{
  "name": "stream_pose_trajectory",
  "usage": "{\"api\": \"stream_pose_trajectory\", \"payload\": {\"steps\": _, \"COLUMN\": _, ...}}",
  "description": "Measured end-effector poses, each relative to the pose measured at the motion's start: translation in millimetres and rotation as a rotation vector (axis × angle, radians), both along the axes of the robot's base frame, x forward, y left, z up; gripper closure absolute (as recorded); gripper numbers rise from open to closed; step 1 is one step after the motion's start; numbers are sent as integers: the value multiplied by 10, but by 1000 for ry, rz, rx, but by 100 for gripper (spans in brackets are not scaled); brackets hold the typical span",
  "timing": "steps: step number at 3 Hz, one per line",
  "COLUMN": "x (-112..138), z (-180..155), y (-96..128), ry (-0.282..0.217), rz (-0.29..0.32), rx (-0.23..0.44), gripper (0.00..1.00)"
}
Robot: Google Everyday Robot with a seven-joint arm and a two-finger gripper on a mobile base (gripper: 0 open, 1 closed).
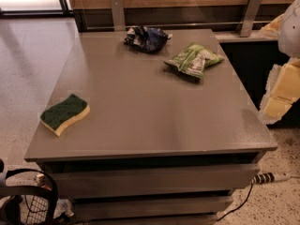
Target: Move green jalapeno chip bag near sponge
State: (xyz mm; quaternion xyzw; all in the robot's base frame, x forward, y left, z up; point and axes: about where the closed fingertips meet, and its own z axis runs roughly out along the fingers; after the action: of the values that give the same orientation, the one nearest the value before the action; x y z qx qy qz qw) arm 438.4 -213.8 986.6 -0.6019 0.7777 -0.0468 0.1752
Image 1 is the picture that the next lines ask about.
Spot green and yellow sponge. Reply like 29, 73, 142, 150
40, 94, 90, 137

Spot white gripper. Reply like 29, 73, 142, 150
259, 14, 300, 125

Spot green jalapeno chip bag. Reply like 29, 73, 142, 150
165, 42, 224, 79

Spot middle grey drawer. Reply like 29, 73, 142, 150
74, 196, 233, 220

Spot grey drawer cabinet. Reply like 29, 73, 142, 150
25, 29, 277, 225

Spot blue crumpled chip bag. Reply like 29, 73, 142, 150
124, 26, 173, 53

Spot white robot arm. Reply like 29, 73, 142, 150
260, 0, 300, 125

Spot left metal bracket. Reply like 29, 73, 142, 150
110, 0, 126, 31

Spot grey drawer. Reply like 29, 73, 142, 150
74, 196, 233, 220
52, 164, 259, 199

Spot right metal bracket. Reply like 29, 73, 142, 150
239, 0, 262, 38

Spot black wire basket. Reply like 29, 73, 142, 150
0, 160, 58, 225

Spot top grey drawer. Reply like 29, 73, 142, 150
52, 164, 259, 199

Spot black cable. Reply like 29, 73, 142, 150
216, 181, 255, 222

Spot metal bracket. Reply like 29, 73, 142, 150
239, 0, 262, 38
110, 0, 126, 31

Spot striped black white plug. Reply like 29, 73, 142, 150
250, 172, 292, 186

